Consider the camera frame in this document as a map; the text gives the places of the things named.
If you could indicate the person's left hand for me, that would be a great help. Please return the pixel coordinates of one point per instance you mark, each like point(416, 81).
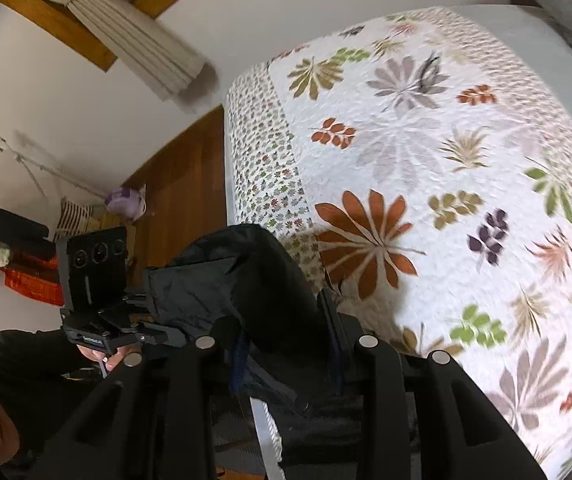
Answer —
point(111, 361)

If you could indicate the purple bag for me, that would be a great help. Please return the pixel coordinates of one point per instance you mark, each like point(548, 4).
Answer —
point(125, 202)

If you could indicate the red cloth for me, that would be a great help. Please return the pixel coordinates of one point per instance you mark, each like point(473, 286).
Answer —
point(31, 282)

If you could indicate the wood-framed side window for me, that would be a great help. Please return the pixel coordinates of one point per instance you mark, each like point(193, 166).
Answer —
point(66, 35)

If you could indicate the tied beige curtain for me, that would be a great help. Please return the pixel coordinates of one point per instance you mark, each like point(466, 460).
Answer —
point(131, 35)

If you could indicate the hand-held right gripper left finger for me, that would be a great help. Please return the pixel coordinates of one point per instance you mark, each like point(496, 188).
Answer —
point(238, 365)

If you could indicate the white clothes pole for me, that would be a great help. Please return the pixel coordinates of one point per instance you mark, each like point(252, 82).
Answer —
point(46, 170)

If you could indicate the black pants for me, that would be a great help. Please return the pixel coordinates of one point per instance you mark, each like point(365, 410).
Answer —
point(266, 280)

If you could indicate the person's left forearm dark sleeve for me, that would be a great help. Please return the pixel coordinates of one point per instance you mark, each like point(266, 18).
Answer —
point(31, 365)

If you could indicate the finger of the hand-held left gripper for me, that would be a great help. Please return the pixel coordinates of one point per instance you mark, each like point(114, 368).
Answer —
point(138, 302)
point(163, 336)

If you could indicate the black furniture top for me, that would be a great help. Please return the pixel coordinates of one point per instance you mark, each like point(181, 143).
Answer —
point(1, 220)

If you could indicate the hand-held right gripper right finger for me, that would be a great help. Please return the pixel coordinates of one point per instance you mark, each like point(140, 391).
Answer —
point(335, 355)

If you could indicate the floral quilted bedspread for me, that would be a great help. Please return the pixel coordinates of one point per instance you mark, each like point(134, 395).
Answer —
point(416, 160)

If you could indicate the striped basket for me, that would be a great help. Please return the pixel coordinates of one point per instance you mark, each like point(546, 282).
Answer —
point(73, 217)

